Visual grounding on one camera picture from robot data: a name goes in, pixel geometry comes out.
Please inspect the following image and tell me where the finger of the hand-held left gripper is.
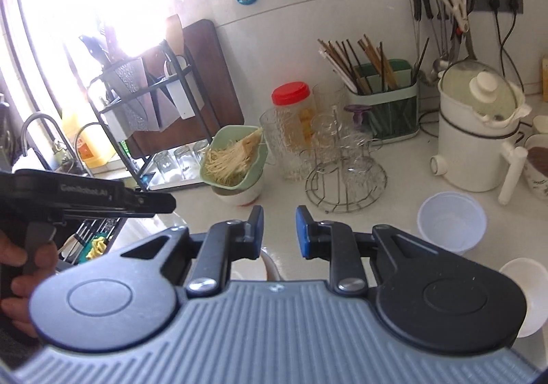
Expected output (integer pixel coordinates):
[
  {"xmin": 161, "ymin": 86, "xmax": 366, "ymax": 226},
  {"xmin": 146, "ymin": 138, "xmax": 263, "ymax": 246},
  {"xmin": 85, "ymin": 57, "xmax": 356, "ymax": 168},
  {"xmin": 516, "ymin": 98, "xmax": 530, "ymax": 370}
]
[{"xmin": 126, "ymin": 190, "xmax": 177, "ymax": 219}]

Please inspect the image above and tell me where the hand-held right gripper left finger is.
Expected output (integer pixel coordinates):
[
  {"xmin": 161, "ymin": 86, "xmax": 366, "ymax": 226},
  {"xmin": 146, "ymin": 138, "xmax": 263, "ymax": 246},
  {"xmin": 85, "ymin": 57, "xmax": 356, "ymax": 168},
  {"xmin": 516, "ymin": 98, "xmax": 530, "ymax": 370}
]
[{"xmin": 120, "ymin": 205, "xmax": 265, "ymax": 298}]

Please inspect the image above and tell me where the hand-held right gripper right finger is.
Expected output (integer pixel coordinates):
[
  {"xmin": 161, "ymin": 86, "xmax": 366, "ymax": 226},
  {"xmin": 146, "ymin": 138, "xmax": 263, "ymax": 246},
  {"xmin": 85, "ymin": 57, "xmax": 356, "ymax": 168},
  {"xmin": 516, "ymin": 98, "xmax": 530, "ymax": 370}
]
[{"xmin": 295, "ymin": 205, "xmax": 444, "ymax": 296}]

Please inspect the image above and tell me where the translucent plastic bowl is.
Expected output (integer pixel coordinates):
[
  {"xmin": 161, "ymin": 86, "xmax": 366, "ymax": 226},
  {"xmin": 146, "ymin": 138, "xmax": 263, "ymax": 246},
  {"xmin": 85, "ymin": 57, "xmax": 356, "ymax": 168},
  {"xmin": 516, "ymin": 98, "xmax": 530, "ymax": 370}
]
[{"xmin": 417, "ymin": 191, "xmax": 487, "ymax": 255}]

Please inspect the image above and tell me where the plain white bowl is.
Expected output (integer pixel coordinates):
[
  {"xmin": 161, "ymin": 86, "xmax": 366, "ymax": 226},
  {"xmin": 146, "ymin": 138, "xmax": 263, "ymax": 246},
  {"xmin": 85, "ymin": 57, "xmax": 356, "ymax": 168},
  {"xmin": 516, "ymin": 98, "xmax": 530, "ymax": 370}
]
[{"xmin": 499, "ymin": 258, "xmax": 548, "ymax": 338}]

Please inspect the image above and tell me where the person's left hand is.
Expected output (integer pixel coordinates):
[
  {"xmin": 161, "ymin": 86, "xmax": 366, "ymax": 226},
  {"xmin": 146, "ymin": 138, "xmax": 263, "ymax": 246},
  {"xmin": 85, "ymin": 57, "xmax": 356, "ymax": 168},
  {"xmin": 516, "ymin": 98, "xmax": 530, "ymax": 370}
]
[{"xmin": 0, "ymin": 234, "xmax": 58, "ymax": 337}]

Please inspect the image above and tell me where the steel drip tray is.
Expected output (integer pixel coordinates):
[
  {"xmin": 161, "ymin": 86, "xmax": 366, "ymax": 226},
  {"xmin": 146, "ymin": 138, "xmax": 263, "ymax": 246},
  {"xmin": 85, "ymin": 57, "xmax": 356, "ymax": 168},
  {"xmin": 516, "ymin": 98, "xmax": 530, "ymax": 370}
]
[{"xmin": 137, "ymin": 142, "xmax": 219, "ymax": 191}]

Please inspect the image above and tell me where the white bowl with red base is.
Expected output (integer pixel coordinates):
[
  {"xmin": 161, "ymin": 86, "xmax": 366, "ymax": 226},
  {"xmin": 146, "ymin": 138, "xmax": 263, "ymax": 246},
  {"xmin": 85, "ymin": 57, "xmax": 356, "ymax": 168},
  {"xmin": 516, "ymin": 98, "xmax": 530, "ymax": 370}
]
[{"xmin": 212, "ymin": 178, "xmax": 264, "ymax": 207}]

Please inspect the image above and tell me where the clear drinking glass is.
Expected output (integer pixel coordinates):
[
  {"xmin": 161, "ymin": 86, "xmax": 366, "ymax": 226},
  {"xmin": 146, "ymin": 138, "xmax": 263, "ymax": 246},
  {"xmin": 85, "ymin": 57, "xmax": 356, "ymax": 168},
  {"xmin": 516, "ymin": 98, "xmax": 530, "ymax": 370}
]
[
  {"xmin": 173, "ymin": 145, "xmax": 193, "ymax": 177},
  {"xmin": 153, "ymin": 150, "xmax": 175, "ymax": 179},
  {"xmin": 192, "ymin": 140, "xmax": 210, "ymax": 171}
]

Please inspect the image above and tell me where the black sink drain rack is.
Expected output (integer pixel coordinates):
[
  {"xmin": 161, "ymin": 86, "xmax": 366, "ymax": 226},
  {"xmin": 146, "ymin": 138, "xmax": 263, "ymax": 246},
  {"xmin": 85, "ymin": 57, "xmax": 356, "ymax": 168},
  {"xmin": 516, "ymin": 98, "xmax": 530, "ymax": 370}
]
[{"xmin": 60, "ymin": 217, "xmax": 125, "ymax": 265}]

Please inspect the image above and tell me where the black kitchen sink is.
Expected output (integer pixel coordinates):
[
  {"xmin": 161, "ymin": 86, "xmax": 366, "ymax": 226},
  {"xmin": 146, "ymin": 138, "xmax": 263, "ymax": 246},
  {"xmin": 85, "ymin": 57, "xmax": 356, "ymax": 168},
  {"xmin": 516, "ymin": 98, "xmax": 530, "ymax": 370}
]
[{"xmin": 55, "ymin": 213, "xmax": 129, "ymax": 265}]

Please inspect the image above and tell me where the yellow detergent bottle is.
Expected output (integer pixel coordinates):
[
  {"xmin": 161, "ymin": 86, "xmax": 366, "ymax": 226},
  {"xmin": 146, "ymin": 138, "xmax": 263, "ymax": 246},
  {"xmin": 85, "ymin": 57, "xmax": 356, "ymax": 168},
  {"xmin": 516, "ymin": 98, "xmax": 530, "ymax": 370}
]
[{"xmin": 62, "ymin": 106, "xmax": 116, "ymax": 166}]

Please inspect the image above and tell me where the yellow cloth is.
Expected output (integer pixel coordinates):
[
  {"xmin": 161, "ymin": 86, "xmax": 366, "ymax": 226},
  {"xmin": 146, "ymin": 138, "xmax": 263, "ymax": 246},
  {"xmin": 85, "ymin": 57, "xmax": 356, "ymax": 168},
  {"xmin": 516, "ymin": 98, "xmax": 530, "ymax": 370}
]
[{"xmin": 88, "ymin": 238, "xmax": 108, "ymax": 260}]

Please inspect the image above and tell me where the small steel faucet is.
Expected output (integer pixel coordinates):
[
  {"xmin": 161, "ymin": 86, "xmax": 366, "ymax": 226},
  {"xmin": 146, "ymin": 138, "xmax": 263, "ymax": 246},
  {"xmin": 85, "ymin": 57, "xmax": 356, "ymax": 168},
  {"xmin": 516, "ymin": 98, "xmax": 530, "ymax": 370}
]
[{"xmin": 75, "ymin": 122, "xmax": 110, "ymax": 162}]

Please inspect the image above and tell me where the bunch of enoki mushrooms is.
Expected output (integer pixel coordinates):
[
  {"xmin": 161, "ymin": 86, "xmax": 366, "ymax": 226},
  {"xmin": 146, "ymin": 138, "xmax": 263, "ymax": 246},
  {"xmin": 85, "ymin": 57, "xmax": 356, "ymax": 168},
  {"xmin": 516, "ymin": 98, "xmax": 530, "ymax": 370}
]
[{"xmin": 204, "ymin": 127, "xmax": 264, "ymax": 188}]

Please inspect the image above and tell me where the tall steel faucet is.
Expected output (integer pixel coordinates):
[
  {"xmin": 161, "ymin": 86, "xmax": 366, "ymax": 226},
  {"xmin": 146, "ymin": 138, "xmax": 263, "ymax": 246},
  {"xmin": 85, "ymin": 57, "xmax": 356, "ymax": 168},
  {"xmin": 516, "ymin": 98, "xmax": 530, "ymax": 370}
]
[{"xmin": 21, "ymin": 112, "xmax": 92, "ymax": 177}]

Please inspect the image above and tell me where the set of clear glass mugs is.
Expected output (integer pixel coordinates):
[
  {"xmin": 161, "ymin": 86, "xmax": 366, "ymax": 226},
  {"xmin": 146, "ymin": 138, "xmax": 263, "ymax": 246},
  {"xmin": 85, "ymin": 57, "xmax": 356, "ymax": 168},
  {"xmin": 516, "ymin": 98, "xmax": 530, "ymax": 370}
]
[{"xmin": 310, "ymin": 108, "xmax": 384, "ymax": 192}]

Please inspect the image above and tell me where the textured glass pitcher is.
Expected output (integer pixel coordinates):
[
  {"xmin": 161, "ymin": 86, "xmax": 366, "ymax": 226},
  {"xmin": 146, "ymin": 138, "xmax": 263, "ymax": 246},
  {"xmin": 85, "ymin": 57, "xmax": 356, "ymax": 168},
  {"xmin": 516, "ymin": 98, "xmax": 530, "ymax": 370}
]
[{"xmin": 259, "ymin": 108, "xmax": 309, "ymax": 181}]

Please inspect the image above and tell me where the green strainer basket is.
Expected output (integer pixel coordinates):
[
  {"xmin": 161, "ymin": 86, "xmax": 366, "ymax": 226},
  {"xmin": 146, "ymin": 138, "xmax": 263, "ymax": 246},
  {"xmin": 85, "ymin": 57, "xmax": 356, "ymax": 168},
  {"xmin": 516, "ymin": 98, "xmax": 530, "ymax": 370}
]
[{"xmin": 200, "ymin": 125, "xmax": 268, "ymax": 188}]

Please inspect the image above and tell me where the black metal kitchen rack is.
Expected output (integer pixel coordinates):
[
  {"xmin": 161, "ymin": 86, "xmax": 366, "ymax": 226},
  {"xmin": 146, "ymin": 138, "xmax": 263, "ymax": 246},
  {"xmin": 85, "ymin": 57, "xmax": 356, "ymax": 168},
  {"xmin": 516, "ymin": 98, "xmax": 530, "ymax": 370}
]
[{"xmin": 88, "ymin": 39, "xmax": 215, "ymax": 190}]

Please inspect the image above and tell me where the white utensil holder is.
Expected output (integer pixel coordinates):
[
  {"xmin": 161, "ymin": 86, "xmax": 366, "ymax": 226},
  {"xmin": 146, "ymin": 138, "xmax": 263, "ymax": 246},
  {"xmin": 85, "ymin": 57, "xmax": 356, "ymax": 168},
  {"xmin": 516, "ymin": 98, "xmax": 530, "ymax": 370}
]
[{"xmin": 164, "ymin": 56, "xmax": 193, "ymax": 119}]

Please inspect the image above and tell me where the small purple stand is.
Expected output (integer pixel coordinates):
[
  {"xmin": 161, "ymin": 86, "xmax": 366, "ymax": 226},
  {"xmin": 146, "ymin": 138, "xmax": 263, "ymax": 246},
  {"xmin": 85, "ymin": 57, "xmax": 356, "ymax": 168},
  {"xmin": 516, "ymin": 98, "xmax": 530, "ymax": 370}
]
[{"xmin": 346, "ymin": 105, "xmax": 372, "ymax": 132}]

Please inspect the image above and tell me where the green chopstick holder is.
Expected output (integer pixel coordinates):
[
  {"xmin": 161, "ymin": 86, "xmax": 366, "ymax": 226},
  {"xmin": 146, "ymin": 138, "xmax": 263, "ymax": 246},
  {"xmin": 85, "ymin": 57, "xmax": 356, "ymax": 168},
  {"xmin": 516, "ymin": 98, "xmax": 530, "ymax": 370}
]
[{"xmin": 345, "ymin": 59, "xmax": 420, "ymax": 146}]

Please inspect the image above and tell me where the dark wooden cutting board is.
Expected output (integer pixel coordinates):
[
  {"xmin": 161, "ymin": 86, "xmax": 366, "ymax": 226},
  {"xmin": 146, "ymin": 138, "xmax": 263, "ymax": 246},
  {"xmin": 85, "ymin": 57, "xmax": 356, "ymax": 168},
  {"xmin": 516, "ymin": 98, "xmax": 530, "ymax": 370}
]
[{"xmin": 126, "ymin": 19, "xmax": 246, "ymax": 158}]

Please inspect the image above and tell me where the red-lidded plastic jar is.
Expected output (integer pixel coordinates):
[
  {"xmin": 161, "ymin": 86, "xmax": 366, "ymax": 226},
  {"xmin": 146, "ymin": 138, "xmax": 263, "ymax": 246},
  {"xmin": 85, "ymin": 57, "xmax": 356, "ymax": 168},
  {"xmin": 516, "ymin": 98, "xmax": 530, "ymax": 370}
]
[{"xmin": 271, "ymin": 82, "xmax": 315, "ymax": 140}]

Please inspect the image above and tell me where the wooden spatula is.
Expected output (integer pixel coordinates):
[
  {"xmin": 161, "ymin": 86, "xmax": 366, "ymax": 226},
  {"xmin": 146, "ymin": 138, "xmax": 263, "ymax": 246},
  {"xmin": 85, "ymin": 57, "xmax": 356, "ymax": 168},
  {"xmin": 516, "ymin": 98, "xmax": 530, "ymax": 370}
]
[{"xmin": 165, "ymin": 13, "xmax": 186, "ymax": 57}]

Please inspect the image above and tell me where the white electric cooking pot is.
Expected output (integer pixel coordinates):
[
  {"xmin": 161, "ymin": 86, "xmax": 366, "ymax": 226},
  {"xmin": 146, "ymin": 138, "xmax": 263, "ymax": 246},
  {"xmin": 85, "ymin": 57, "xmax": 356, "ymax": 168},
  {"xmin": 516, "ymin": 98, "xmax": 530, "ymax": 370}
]
[{"xmin": 430, "ymin": 60, "xmax": 532, "ymax": 205}]

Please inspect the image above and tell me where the bundle of chopsticks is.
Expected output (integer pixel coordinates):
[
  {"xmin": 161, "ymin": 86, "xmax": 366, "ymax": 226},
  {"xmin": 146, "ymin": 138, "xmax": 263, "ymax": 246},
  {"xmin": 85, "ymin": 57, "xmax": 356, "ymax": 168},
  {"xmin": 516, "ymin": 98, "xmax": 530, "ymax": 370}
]
[{"xmin": 317, "ymin": 35, "xmax": 401, "ymax": 94}]

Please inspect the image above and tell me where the glass pot lid white knob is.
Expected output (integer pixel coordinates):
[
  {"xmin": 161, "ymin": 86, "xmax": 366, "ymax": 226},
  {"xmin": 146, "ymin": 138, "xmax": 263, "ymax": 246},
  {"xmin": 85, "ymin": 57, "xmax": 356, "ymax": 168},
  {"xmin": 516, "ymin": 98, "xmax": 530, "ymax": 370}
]
[{"xmin": 441, "ymin": 61, "xmax": 525, "ymax": 123}]

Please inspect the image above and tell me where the floral bowl with brown filling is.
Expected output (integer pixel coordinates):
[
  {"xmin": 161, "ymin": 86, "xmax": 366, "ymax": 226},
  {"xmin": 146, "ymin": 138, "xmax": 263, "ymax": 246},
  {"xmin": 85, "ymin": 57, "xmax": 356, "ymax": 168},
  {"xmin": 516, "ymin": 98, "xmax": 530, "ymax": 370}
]
[{"xmin": 523, "ymin": 133, "xmax": 548, "ymax": 200}]

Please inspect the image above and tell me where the row of hanging kitchen utensils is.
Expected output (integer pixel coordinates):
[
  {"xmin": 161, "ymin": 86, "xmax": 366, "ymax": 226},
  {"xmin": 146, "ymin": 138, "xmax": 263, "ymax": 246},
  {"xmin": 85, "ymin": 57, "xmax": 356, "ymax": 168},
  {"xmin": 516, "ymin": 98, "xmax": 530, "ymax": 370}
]
[{"xmin": 407, "ymin": 0, "xmax": 478, "ymax": 87}]

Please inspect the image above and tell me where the wire cup rack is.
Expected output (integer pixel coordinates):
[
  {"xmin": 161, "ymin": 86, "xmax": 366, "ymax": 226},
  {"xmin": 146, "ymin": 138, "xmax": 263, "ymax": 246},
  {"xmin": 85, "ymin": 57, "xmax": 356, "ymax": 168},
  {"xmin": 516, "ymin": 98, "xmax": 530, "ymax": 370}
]
[{"xmin": 305, "ymin": 106, "xmax": 388, "ymax": 214}]

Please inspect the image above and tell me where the set of dark-handled knives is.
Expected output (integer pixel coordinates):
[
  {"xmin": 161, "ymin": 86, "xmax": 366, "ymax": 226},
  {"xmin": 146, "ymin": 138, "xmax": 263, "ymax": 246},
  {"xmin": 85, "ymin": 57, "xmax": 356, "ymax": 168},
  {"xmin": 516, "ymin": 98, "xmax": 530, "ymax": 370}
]
[{"xmin": 79, "ymin": 22, "xmax": 125, "ymax": 68}]

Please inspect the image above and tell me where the black power cable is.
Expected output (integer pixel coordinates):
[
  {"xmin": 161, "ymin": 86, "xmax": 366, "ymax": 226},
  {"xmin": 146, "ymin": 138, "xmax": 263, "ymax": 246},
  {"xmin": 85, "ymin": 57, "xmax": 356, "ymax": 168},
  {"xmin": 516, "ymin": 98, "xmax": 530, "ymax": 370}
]
[
  {"xmin": 488, "ymin": 0, "xmax": 514, "ymax": 68},
  {"xmin": 499, "ymin": 0, "xmax": 521, "ymax": 63}
]

